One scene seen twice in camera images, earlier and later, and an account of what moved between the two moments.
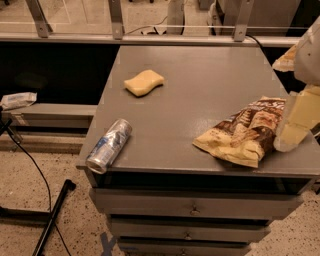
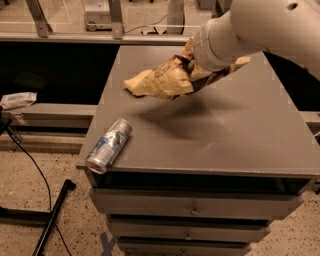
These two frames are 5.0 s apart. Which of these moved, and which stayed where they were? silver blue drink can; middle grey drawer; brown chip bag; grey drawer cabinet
Moved: brown chip bag
Stayed: silver blue drink can; middle grey drawer; grey drawer cabinet
